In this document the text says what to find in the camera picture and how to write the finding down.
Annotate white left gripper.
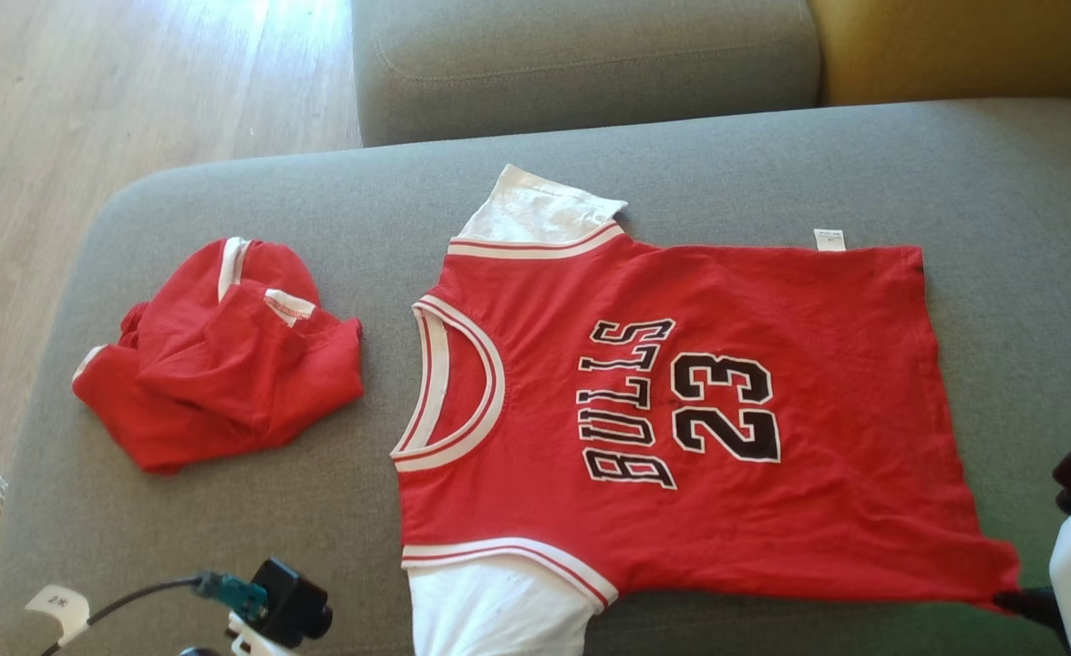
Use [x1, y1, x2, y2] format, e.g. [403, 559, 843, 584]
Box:
[228, 612, 299, 656]

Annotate red shorts with white trim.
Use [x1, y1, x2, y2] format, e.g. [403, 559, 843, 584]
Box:
[71, 237, 365, 476]

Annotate red Bulls 23 jersey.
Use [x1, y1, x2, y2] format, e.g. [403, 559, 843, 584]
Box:
[390, 164, 1022, 656]

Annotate big yellow sofa back cushion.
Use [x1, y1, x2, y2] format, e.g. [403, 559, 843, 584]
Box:
[807, 0, 1071, 108]

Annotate grey fabric sofa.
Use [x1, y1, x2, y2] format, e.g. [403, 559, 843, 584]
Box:
[0, 98, 1071, 656]

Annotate white cable tag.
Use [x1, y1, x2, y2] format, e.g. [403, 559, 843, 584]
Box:
[25, 585, 91, 648]

